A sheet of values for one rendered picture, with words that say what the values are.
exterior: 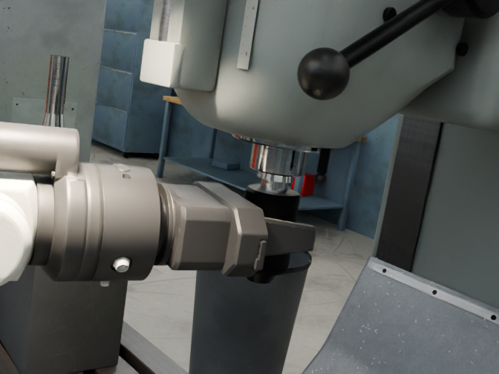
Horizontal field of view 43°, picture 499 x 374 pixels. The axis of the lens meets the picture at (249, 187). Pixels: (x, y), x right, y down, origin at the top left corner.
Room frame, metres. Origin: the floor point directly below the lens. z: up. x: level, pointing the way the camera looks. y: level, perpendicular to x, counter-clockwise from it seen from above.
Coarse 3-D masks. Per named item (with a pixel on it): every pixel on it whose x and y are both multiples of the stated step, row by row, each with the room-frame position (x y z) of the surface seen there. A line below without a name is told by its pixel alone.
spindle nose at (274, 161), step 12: (252, 144) 0.52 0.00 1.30; (252, 156) 0.52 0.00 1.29; (264, 156) 0.51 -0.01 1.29; (276, 156) 0.51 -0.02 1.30; (288, 156) 0.51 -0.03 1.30; (300, 156) 0.51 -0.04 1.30; (252, 168) 0.52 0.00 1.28; (264, 168) 0.51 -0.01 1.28; (276, 168) 0.51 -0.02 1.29; (288, 168) 0.51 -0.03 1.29; (300, 168) 0.51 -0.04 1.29
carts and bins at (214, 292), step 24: (216, 288) 2.33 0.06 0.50; (240, 288) 2.29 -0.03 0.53; (264, 288) 2.29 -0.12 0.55; (288, 288) 2.34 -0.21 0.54; (216, 312) 2.33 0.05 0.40; (240, 312) 2.29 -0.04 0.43; (264, 312) 2.30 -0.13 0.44; (288, 312) 2.37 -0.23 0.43; (192, 336) 2.45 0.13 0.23; (216, 336) 2.33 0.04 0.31; (240, 336) 2.30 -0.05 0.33; (264, 336) 2.32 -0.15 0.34; (288, 336) 2.42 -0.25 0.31; (192, 360) 2.43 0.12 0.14; (216, 360) 2.32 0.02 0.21; (240, 360) 2.31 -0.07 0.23; (264, 360) 2.33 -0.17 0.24
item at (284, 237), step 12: (276, 228) 0.50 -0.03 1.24; (288, 228) 0.50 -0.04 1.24; (300, 228) 0.51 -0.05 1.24; (312, 228) 0.51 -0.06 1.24; (276, 240) 0.50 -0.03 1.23; (288, 240) 0.50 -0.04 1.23; (300, 240) 0.51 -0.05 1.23; (312, 240) 0.51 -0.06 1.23; (276, 252) 0.50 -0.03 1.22; (288, 252) 0.50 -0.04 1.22
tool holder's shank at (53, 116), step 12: (60, 60) 0.84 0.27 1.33; (48, 72) 0.84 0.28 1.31; (60, 72) 0.84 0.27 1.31; (48, 84) 0.84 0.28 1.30; (60, 84) 0.84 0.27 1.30; (48, 96) 0.84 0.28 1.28; (60, 96) 0.84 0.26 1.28; (48, 108) 0.84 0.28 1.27; (60, 108) 0.84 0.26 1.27; (48, 120) 0.83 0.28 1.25; (60, 120) 0.84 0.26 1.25
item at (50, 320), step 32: (0, 288) 0.78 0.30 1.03; (32, 288) 0.69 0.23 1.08; (64, 288) 0.71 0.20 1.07; (96, 288) 0.73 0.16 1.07; (0, 320) 0.77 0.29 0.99; (32, 320) 0.69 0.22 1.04; (64, 320) 0.71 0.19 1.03; (96, 320) 0.73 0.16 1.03; (32, 352) 0.69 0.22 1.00; (64, 352) 0.71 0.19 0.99; (96, 352) 0.73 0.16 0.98
